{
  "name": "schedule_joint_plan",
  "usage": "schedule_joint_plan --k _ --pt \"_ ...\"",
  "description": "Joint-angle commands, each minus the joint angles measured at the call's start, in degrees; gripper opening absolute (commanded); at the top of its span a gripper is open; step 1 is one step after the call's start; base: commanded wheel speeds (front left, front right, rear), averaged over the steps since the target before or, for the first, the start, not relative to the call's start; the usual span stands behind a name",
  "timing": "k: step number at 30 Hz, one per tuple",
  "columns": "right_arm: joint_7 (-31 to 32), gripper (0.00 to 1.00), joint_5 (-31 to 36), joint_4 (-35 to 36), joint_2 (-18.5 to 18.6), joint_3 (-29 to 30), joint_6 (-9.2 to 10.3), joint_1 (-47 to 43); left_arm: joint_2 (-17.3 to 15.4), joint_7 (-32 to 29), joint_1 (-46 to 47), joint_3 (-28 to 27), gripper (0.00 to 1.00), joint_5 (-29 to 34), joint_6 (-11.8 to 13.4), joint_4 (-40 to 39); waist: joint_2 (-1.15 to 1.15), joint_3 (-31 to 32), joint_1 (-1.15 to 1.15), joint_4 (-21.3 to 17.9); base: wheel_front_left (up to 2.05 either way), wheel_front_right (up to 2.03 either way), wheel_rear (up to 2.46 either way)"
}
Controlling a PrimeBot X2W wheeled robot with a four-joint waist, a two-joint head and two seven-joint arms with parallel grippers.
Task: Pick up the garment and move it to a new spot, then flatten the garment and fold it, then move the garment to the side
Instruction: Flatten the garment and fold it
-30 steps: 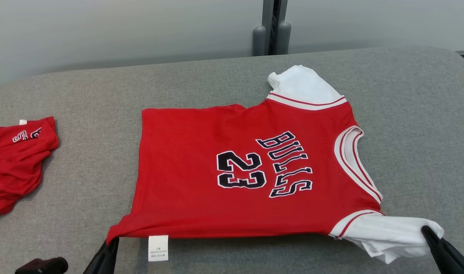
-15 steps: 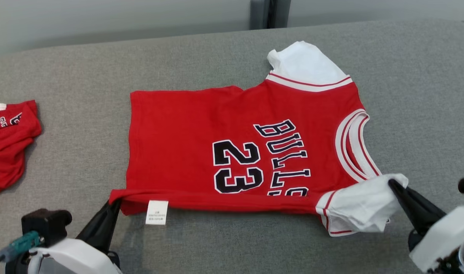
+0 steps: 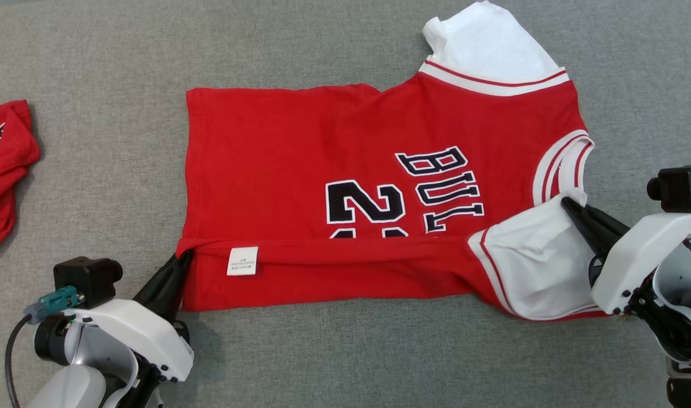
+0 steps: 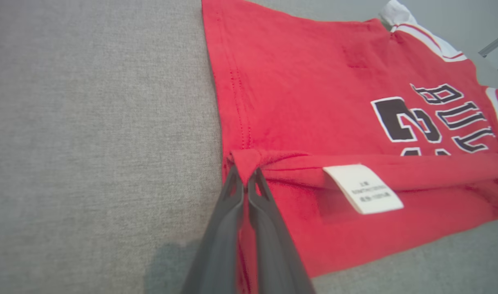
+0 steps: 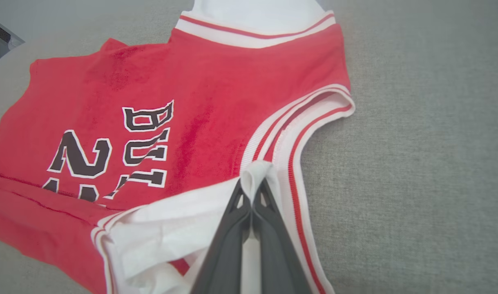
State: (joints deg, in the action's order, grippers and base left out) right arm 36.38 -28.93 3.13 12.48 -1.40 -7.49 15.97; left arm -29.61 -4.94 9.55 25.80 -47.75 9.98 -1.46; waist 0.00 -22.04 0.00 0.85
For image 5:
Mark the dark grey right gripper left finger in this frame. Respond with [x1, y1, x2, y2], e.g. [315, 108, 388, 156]
[190, 178, 253, 294]

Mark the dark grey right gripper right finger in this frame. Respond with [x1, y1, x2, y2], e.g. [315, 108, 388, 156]
[251, 178, 313, 294]

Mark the red white basketball jersey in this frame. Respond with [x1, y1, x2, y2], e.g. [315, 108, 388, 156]
[0, 0, 356, 294]

